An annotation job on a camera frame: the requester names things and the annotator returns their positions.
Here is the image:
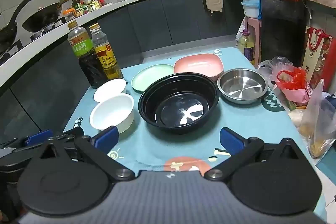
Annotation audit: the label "row of condiment bottles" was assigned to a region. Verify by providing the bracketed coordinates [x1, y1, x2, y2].
[63, 0, 103, 22]

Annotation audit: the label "white kitchen countertop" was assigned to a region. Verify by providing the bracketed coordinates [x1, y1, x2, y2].
[0, 0, 258, 88]

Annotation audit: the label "gas stove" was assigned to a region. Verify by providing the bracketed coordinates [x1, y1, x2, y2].
[0, 17, 67, 62]

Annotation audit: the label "black frying pan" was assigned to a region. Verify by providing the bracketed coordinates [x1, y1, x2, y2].
[0, 0, 33, 55]

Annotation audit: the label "black wok wooden handle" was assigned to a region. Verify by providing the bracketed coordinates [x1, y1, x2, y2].
[22, 0, 89, 33]

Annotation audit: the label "clear plastic food bag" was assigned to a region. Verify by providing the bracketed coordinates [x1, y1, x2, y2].
[299, 79, 334, 159]

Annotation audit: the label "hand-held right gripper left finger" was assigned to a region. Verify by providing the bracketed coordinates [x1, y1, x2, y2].
[39, 126, 135, 181]

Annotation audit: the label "black mesh rack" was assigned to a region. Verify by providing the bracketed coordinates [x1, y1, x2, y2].
[256, 0, 307, 67]

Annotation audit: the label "red gift bag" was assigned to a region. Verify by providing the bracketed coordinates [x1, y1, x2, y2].
[302, 26, 336, 85]

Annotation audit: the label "pink plastic stool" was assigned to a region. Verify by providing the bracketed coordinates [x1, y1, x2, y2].
[243, 17, 262, 47]

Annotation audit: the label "dark vinegar bottle green label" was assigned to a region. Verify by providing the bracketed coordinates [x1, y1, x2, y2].
[67, 21, 107, 89]

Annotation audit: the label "black plastic bowl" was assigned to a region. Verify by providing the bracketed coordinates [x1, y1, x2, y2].
[138, 72, 220, 135]

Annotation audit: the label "clear bag pink contents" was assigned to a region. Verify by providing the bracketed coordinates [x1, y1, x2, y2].
[259, 56, 311, 110]

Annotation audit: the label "beige hanging bin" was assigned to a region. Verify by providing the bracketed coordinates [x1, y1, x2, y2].
[201, 0, 223, 13]

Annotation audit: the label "blue printed tablecloth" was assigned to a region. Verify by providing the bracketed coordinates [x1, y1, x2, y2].
[63, 47, 328, 224]

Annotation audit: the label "white bowl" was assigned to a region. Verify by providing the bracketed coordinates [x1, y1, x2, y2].
[89, 93, 135, 134]

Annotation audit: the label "pink square plate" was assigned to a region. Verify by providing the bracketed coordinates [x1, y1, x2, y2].
[174, 53, 224, 82]

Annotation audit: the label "small white plate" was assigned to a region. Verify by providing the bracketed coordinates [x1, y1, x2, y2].
[94, 79, 127, 103]

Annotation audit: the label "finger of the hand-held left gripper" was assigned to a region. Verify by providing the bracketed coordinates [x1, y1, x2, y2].
[47, 126, 85, 142]
[0, 130, 53, 153]

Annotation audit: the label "cooking oil bottle yellow label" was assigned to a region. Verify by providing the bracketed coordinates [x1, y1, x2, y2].
[89, 24, 124, 81]

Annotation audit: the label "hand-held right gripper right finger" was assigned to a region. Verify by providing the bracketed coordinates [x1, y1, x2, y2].
[204, 127, 302, 182]

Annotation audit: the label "red plastic bag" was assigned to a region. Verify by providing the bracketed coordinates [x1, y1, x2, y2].
[276, 68, 307, 90]

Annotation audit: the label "stainless steel bowl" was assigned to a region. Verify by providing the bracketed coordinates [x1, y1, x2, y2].
[217, 68, 268, 105]

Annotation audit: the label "white container blue lid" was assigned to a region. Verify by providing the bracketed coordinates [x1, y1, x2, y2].
[241, 0, 260, 18]

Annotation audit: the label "large oil jug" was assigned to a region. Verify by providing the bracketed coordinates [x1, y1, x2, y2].
[235, 29, 256, 64]

